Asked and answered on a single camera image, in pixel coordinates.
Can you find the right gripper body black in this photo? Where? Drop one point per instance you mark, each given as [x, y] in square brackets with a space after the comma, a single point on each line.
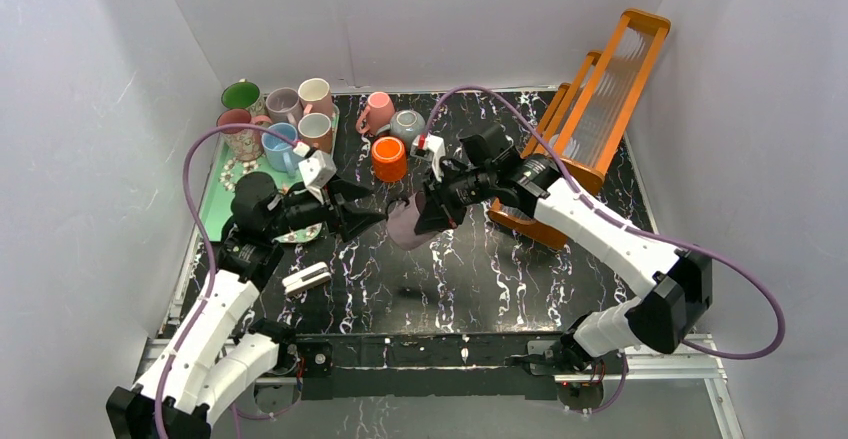
[444, 194]

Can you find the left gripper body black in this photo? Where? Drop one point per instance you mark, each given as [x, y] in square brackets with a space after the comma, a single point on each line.
[337, 209]

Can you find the pinkish mug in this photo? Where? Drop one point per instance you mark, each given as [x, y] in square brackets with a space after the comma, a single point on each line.
[402, 216]

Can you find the light blue upside-down mug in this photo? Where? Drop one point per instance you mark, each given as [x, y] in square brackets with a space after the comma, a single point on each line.
[281, 148]

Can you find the orange upside-down mug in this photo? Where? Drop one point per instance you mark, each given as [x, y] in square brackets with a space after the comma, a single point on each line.
[389, 160]

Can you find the pink patterned mug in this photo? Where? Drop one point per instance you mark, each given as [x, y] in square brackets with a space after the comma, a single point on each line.
[245, 144]

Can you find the grey upside-down mug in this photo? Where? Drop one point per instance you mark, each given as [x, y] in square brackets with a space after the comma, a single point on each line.
[405, 125]

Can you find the salmon upside-down mug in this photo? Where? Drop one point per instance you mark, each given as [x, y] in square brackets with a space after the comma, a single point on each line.
[316, 130]

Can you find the lavender ribbed mug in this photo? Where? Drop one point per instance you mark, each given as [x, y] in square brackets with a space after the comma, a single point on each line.
[284, 105]

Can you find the cream cartoon mug green interior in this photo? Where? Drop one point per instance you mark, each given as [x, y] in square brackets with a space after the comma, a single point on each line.
[244, 95]

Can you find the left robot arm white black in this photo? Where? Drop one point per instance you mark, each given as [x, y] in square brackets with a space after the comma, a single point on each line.
[192, 382]

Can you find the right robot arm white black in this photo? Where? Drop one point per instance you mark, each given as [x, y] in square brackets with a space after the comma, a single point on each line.
[672, 286]

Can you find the pink upside-down mug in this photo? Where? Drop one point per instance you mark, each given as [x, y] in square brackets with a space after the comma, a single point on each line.
[377, 114]

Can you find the white black small device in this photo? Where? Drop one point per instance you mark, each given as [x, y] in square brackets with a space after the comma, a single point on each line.
[306, 278]

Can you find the green floral serving tray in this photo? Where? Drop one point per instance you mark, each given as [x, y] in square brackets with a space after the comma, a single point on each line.
[228, 170]

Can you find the orange wooden dish rack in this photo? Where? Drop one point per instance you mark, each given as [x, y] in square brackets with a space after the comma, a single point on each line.
[587, 117]

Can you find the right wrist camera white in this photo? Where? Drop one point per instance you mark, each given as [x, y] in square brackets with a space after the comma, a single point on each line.
[429, 148]

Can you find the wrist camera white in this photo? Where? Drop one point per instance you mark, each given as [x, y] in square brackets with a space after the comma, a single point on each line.
[317, 168]
[429, 148]

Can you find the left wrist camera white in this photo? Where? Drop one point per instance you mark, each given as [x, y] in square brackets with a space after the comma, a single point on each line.
[317, 168]

